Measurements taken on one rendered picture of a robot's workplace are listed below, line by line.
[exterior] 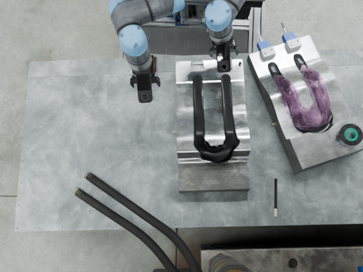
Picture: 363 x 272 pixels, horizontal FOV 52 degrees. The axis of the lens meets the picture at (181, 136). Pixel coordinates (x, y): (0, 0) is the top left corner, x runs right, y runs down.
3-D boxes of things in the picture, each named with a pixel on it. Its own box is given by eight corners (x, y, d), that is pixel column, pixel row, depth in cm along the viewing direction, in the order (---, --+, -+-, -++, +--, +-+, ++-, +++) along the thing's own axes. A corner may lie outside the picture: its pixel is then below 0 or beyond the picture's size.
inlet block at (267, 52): (249, 35, 152) (251, 29, 147) (261, 32, 152) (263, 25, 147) (261, 63, 149) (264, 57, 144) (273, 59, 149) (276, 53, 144)
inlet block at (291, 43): (274, 28, 153) (277, 20, 147) (286, 24, 153) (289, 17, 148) (287, 55, 149) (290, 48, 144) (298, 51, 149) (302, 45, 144)
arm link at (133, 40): (139, 17, 102) (149, 42, 100) (145, 37, 113) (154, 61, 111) (112, 26, 102) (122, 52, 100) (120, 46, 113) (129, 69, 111)
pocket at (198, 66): (190, 65, 147) (190, 60, 144) (203, 64, 147) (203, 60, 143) (190, 75, 146) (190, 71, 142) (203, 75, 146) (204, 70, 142)
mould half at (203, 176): (176, 70, 153) (174, 55, 140) (240, 68, 152) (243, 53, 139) (179, 192, 140) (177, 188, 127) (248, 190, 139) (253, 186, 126)
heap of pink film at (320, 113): (267, 76, 144) (271, 68, 136) (310, 62, 145) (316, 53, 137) (294, 137, 137) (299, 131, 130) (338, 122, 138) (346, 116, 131)
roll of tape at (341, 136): (363, 142, 131) (367, 140, 127) (342, 151, 130) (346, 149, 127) (351, 122, 133) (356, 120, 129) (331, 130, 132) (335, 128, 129)
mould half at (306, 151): (246, 60, 152) (250, 47, 142) (305, 41, 154) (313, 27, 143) (294, 174, 140) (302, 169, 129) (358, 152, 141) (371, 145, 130)
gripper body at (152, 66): (156, 62, 129) (152, 46, 117) (156, 86, 127) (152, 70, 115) (134, 63, 129) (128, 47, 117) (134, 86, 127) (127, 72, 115)
